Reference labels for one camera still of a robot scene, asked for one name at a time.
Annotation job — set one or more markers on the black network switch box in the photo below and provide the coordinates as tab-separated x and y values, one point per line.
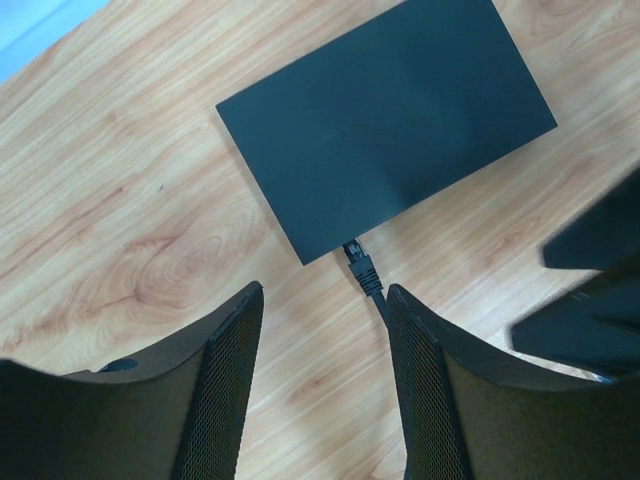
383	117

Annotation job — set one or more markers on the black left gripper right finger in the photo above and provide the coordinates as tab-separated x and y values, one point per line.
472	411

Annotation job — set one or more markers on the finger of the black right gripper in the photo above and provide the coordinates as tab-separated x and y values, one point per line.
594	326
602	235

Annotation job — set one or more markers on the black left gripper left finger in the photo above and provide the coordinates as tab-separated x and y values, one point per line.
174	410

